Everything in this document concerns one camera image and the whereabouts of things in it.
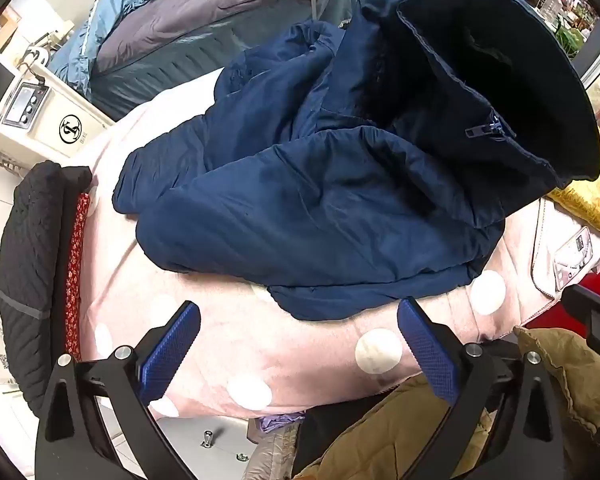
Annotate tan padded jacket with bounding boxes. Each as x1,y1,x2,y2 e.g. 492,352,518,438
292,327,600,480

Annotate grey quilt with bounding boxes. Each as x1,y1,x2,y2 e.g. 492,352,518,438
94,0,341,77

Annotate purple cloth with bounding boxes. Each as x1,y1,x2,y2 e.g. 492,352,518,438
257,410,307,435

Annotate yellow patterned cloth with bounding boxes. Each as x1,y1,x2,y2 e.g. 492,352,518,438
546,127,600,243

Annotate black quilted cloth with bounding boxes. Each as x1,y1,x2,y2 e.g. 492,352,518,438
0,161,94,417

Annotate red floral cloth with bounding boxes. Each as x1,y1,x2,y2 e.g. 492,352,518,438
62,192,92,363

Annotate white cabinet with round logo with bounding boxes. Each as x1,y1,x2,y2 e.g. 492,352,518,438
0,62,116,165

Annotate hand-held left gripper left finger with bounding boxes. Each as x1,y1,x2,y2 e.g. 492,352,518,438
34,301,202,480

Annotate navy blue padded jacket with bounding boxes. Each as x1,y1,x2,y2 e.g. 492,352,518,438
112,0,600,322

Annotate light blue quilt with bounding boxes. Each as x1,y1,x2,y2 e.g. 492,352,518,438
47,0,213,98

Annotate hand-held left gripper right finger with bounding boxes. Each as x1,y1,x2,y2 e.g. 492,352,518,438
396,297,564,480

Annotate grey control box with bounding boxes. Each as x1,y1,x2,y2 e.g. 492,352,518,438
1,81,50,128

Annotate pink garment with label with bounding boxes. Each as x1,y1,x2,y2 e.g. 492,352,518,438
530,196,600,313

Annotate pink polka dot blanket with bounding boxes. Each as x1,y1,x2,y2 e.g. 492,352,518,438
78,67,566,420

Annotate green plant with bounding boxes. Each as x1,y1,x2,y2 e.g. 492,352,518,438
554,20,588,58

